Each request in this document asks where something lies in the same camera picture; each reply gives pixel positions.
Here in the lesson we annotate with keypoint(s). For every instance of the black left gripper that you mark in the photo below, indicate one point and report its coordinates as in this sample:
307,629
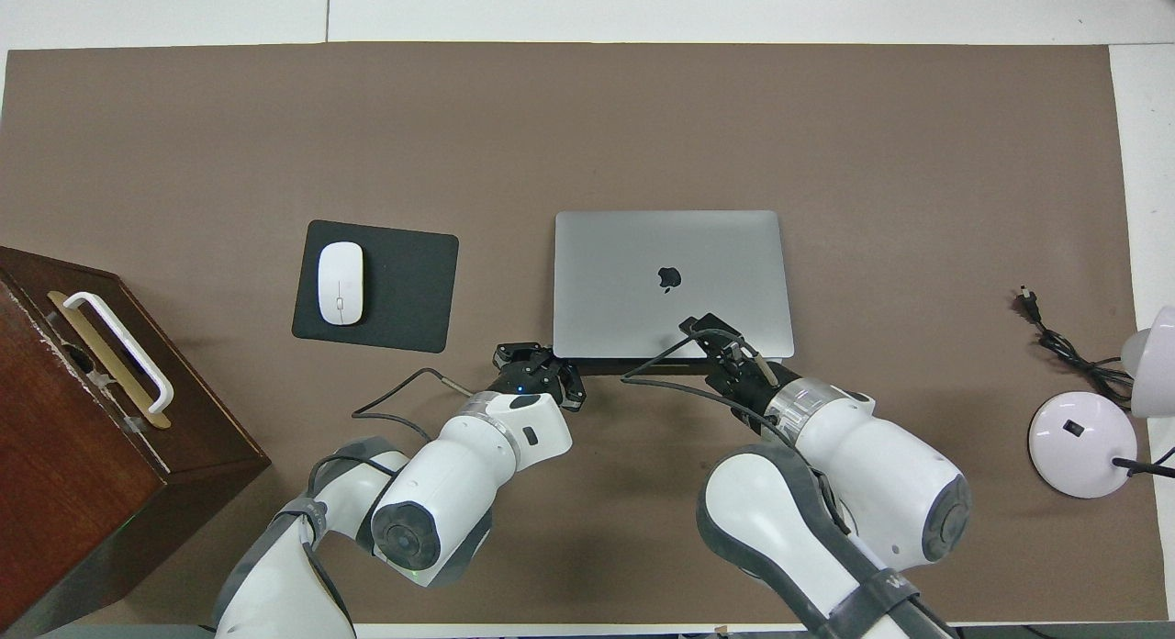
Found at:
528,377

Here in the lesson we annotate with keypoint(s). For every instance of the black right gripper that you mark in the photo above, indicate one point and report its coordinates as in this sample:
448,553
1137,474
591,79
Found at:
744,377

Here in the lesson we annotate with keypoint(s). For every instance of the silver laptop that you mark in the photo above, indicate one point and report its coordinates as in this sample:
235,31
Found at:
624,272

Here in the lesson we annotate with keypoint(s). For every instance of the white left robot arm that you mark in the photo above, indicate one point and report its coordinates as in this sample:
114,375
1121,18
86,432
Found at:
441,492

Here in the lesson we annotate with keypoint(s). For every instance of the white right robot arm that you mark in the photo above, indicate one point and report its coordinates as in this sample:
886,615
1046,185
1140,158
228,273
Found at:
881,474

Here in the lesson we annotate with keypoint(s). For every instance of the black mouse pad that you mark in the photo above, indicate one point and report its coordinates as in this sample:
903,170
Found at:
404,290

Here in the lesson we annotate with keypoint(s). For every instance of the white computer mouse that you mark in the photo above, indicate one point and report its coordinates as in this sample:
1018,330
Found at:
341,283

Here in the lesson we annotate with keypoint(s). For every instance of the large brown table mat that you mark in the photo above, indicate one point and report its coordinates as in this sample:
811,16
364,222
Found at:
643,116

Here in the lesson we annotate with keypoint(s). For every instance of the white desk lamp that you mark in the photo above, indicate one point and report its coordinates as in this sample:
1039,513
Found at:
1079,455

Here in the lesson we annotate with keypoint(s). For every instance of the brown wooden box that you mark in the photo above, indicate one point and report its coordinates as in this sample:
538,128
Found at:
55,455

